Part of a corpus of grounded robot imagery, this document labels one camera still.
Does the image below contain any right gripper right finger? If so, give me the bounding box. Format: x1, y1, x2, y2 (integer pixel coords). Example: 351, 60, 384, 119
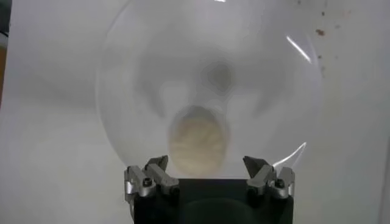
243, 155, 296, 200

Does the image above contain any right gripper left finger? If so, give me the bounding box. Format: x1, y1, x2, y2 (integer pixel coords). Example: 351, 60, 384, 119
124, 155, 180, 203

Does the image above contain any white steamed baozi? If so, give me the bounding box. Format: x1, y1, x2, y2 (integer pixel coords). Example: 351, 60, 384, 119
167, 105, 231, 179

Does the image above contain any white round plate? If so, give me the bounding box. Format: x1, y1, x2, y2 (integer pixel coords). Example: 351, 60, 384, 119
94, 0, 324, 180

